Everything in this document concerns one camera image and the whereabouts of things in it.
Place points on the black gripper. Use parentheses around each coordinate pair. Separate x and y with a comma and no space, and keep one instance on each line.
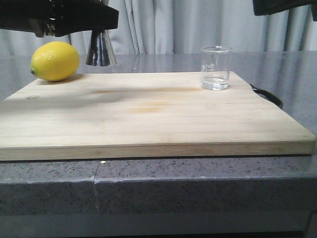
(57,17)

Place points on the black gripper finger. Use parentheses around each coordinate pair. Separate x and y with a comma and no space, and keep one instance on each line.
(268,7)

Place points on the silver double jigger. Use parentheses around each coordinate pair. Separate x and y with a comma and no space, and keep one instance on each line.
(100,52)

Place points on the clear glass beaker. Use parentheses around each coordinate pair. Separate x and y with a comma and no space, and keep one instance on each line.
(215,68)

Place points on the yellow lemon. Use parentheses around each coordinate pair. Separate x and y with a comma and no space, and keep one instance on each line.
(54,61)

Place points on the grey curtain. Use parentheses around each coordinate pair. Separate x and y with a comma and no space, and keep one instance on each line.
(186,26)

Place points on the wooden cutting board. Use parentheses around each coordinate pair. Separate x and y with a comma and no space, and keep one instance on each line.
(121,115)

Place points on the black cutting board handle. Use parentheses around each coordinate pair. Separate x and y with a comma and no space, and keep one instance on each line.
(267,95)

